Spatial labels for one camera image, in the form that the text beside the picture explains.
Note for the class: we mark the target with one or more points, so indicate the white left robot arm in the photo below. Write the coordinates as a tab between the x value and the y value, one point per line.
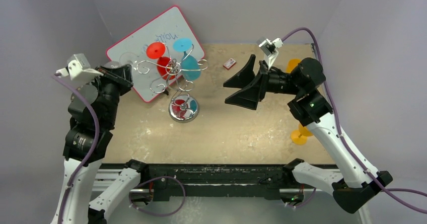
93	111

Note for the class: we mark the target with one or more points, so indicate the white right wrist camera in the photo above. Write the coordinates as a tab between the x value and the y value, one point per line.
270	49

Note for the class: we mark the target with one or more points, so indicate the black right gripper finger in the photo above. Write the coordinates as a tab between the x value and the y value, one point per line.
249	94
245	77

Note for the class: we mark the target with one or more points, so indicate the chrome wine glass rack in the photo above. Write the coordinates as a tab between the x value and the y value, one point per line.
171	71

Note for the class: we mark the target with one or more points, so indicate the red-framed whiteboard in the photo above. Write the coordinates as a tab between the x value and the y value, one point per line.
166	28

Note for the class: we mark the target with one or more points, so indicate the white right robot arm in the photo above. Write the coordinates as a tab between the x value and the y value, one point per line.
358	180

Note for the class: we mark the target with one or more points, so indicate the clear wine glass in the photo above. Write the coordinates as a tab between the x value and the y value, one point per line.
124	59

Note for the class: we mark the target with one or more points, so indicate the small red white box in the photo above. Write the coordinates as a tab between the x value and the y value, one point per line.
229	64

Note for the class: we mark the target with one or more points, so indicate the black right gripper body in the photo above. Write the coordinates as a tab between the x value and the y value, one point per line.
263	83

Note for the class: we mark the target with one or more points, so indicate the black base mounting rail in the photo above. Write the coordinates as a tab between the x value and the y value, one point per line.
159	182

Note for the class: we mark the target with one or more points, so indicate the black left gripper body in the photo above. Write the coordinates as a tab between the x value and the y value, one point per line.
112	83

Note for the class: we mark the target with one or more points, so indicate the teal plastic wine glass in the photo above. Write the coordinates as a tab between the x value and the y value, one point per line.
189	65

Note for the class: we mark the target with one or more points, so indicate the red plastic wine glass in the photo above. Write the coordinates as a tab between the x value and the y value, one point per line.
156	51

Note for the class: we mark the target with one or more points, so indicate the yellow wine glass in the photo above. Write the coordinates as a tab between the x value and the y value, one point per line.
300	135
293	63

